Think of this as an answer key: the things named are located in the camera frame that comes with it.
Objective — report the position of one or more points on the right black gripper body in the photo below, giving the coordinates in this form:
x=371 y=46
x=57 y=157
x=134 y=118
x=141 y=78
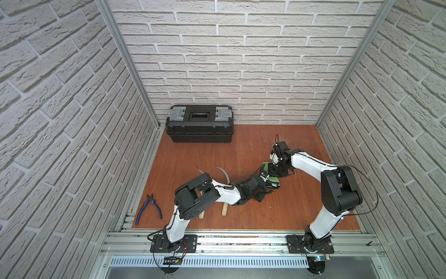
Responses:
x=277 y=171

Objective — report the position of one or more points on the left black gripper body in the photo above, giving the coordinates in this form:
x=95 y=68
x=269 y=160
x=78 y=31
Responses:
x=264 y=181

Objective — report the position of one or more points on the green rag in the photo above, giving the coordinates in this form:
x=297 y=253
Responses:
x=270 y=181

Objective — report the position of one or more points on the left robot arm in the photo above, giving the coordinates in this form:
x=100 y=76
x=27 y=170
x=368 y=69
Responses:
x=197 y=195

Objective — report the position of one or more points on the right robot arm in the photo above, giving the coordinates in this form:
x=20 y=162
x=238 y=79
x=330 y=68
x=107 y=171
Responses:
x=340 y=193

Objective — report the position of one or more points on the black plastic toolbox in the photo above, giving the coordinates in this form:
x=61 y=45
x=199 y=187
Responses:
x=200 y=124

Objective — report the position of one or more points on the left wooden handle sickle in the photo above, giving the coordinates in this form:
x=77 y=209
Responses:
x=201 y=216

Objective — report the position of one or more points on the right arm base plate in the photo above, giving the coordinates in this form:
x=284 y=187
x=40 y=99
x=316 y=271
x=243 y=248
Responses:
x=308 y=244

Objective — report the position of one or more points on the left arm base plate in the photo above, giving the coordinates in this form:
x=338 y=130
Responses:
x=161 y=244

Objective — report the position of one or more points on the aluminium front rail frame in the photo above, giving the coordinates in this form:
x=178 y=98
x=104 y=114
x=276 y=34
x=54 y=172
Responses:
x=235 y=248

